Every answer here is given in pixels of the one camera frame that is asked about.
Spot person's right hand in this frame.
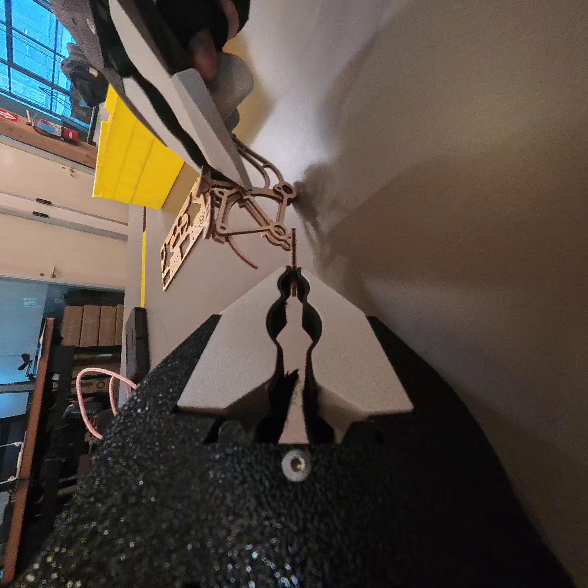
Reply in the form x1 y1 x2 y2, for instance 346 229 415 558
184 0 251 92

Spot pink cable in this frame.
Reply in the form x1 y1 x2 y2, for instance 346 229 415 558
76 367 138 439

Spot wooden parts sheet with gears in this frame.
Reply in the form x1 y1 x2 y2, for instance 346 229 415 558
161 177 213 291

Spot wooden model frame assembly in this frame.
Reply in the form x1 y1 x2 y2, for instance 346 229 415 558
195 133 301 271

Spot brown wooden frame post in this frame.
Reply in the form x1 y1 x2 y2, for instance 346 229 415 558
0 317 56 572

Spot large glass window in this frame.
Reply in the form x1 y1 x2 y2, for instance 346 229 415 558
0 0 92 120

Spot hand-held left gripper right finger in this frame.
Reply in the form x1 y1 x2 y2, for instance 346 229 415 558
296 268 414 443

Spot yellow plastic bin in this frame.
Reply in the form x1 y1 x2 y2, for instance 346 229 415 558
92 85 185 211

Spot wooden beam with red stickers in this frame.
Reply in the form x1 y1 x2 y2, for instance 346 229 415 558
0 108 97 168

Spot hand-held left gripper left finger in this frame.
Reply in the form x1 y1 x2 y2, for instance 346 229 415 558
177 266 297 443

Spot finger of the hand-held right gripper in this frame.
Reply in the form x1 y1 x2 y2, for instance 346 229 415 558
110 2 254 190
122 77 207 172

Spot black power brick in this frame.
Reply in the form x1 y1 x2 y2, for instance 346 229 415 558
123 307 150 382

